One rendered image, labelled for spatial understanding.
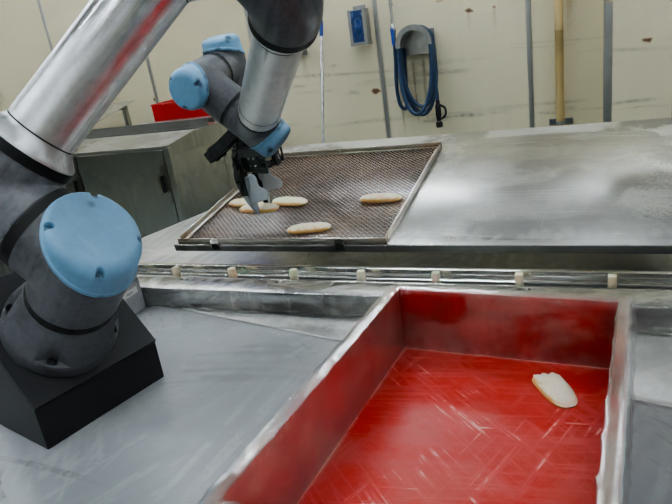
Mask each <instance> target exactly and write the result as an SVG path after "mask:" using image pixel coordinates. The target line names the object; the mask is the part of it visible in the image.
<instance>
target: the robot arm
mask: <svg viewBox="0 0 672 504"><path fill-rule="evenodd" d="M192 1H202V0H90V1H89V3H88V4H87V5H86V6H85V8H84V9H83V10H82V12H81V13H80V14H79V16H78V17H77V18H76V20H75V21H74V22H73V24H72V25H71V26H70V28H69V29H68V30H67V32H66V33H65V34H64V36H63V37H62V38H61V40H60V41H59V42H58V44H57V45H56V46H55V47H54V49H53V50H52V51H51V53H50V54H49V55H48V57H47V58H46V59H45V61H44V62H43V63H42V65H41V66H40V67H39V69H38V70H37V71H36V73H35V74H34V75H33V77H32V78H31V79H30V81H29V82H28V83H27V84H26V86H25V87H24V88H23V90H22V91H21V92H20V94H19V95H18V96H17V98H16V99H15V100H14V102H13V103H12V104H11V106H10V107H9V108H8V110H6V111H3V112H0V261H1V262H3V263H4V264H5V265H7V266H8V267H9V268H10V269H12V270H13V271H14V272H16V273H17V274H18V275H20V276H21V277H22V278H24V279H25V280H26V282H25V283H23V284H22V285H21V286H20V287H19V288H18V289H16V290H15V291H14V292H13V293H12V294H11V296H10V297H9V298H8V300H7V301H6V303H5V305H4V307H3V310H2V314H1V318H0V339H1V342H2V345H3V347H4V349H5V351H6V352H7V353H8V355H9V356H10V357H11V358H12V359H13V360H14V361H15V362H16V363H17V364H19V365H20V366H21V367H23V368H25V369H27V370H28V371H31V372H33V373H36V374H39V375H42V376H47V377H57V378H62V377H72V376H76V375H80V374H83V373H85V372H88V371H90V370H92V369H93V368H95V367H96V366H98V365H99V364H100V363H101V362H102V361H103V360H104V359H105V358H106V357H107V356H108V354H109V353H110V351H111V349H112V347H113V345H114V343H115V341H116V338H117V335H118V329H119V321H118V313H117V308H118V306H119V304H120V302H121V300H122V298H123V296H124V294H125V292H126V290H127V288H128V287H129V285H130V284H131V283H132V281H133V279H134V278H135V275H136V273H137V270H138V265H139V261H140V258H141V254H142V239H141V234H140V231H139V229H138V227H137V225H136V223H135V221H134V220H133V218H132V217H131V216H130V214H129V213H128V212H127V211H126V210H125V209H124V208H123V207H121V206H120V205H119V204H117V203H116V202H114V201H112V200H111V199H109V198H107V197H104V196H102V195H97V196H96V197H95V196H91V194H90V193H89V192H75V193H72V192H71V191H70V190H68V189H67V188H66V187H65V186H66V184H67V183H68V181H69V180H70V179H71V177H72V176H73V175H74V173H75V168H74V164H73V159H72V158H73V153H74V152H75V151H76V149H77V148H78V147H79V145H80V144H81V143H82V141H83V140H84V139H85V137H86V136H87V135H88V134H89V132H90V131H91V130H92V128H93V127H94V126H95V124H96V123H97V122H98V120H99V119H100V118H101V117H102V115H103V114H104V113H105V111H106V110H107V109H108V107H109V106H110V105H111V103H112V102H113V101H114V99H115V98H116V97H117V96H118V94H119V93H120V92H121V90H122V89H123V88H124V86H125V85H126V84H127V82H128V81H129V80H130V79H131V77H132V76H133V75H134V73H135V72H136V71H137V69H138V68H139V67H140V65H141V64H142V63H143V61H144V60H145V59H146V58H147V56H148V55H149V54H150V52H151V51H152V50H153V48H154V47H155V46H156V44H157V43H158V42H159V41H160V39H161V38H162V37H163V35H164V34H165V33H166V31H167V30H168V29H169V27H170V26H171V25H172V23H173V22H174V21H175V20H176V18H177V17H178V16H179V14H180V13H181V12H182V10H183V9H184V8H185V6H186V5H187V4H188V3H189V2H192ZM237 1H238V2H239V3H240V4H241V5H242V6H243V7H244V8H245V10H246V11H247V12H248V13H247V23H248V27H249V30H250V32H251V34H252V35H251V40H250V45H249V51H248V56H247V61H246V57H245V51H244V50H243V47H242V44H241V41H240V38H239V36H238V35H237V34H235V33H226V34H220V35H216V36H213V37H210V38H207V39H205V40H204V41H203V42H202V50H203V52H202V53H203V56H202V57H200V58H197V59H195V60H193V61H191V62H187V63H185V64H184V65H183V66H181V67H179V68H178V69H177V70H175V71H174V72H173V73H172V74H171V76H170V79H169V92H170V95H171V97H172V99H173V100H174V101H175V103H176V104H177V105H178V106H180V107H181V108H183V109H187V110H196V109H200V108H201V109H202V110H204V111H205V112H206V113H207V114H209V115H210V116H211V117H212V118H214V119H215V120H216V121H218V122H219V123H220V124H222V125H223V126H224V127H225V128H227V129H228V131H227V132H226V133H225V134H224V135H223V136H222V137H221V138H220V139H219V140H218V141H217V142H216V143H214V144H212V145H211V146H210V147H209V148H208V149H207V152H206V153H205V154H204V156H205V157H206V159H207V160H208V161H209V162H210V163H213V162H215V161H216V162H218V161H219V160H221V159H223V158H224V157H225V156H226V154H227V152H228V151H229V150H230V149H231V148H232V147H233V149H232V156H231V158H232V167H233V174H234V180H235V183H236V185H237V187H238V189H239V191H240V193H241V195H242V196H243V197H244V199H245V201H246V202H247V204H248V205H249V206H250V207H251V209H252V210H253V211H254V212H255V213H256V214H260V212H259V207H258V204H257V203H258V202H261V201H264V202H265V203H270V191H271V190H274V189H277V188H280V187H282V185H283V182H282V180H281V179H280V178H278V177H275V176H273V175H272V174H271V173H270V170H269V168H270V167H273V166H278V165H279V164H281V163H282V161H281V160H285V158H284V154H283V150H282V147H281V146H282V144H283V143H284V142H285V140H286V139H287V137H288V135H289V133H290V126H289V125H288V124H287V123H286V122H284V119H282V118H281V115H282V112H283V109H284V106H285V103H286V101H287V98H288V95H289V92H290V89H291V86H292V83H293V80H294V77H295V74H296V72H297V69H298V66H299V63H300V60H301V57H302V54H303V51H305V50H306V49H308V48H309V47H310V46H311V45H312V44H313V42H314V41H315V39H316V37H317V35H318V32H319V29H320V26H321V23H322V18H323V8H324V0H237ZM279 148H280V152H281V155H280V154H279V150H278V149H279ZM248 172H252V174H249V175H248V176H247V173H248Z"/></svg>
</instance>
